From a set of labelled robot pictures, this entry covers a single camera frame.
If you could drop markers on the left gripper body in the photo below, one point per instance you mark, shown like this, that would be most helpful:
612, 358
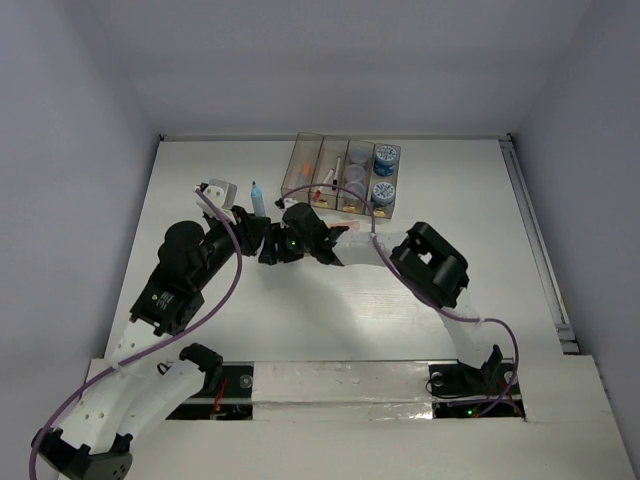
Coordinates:
239, 229

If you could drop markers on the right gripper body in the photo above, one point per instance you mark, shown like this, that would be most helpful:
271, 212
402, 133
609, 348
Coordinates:
292, 247

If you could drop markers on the blue highlighter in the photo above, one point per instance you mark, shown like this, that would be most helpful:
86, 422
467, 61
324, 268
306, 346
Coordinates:
257, 200

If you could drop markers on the red whiteboard marker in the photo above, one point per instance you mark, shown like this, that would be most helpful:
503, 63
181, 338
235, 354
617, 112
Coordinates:
326, 181

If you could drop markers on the orange highlighter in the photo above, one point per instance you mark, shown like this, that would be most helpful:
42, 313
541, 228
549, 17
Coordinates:
355, 225

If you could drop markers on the paperclip jar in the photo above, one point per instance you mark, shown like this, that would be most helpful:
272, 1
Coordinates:
354, 172
355, 190

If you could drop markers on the black whiteboard marker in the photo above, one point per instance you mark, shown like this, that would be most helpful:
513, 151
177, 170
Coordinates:
337, 170

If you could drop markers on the blue paint jar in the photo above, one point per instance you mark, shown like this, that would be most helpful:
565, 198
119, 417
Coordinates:
383, 195
386, 158

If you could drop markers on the clear pencil-shaped highlighter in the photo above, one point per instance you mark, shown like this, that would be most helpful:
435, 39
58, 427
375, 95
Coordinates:
302, 180

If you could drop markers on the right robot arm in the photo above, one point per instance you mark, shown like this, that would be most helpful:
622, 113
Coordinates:
431, 268

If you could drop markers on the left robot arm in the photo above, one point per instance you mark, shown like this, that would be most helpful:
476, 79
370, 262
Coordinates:
151, 371

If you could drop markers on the transparent drawer bin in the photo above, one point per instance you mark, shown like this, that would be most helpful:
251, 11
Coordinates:
361, 153
329, 167
306, 149
383, 213

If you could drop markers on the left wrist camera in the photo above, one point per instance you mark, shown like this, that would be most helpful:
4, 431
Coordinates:
221, 194

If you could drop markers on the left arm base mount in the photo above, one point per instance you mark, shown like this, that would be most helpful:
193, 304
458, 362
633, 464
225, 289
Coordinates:
226, 392

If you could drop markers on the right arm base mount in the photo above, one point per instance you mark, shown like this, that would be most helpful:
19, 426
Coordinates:
459, 391

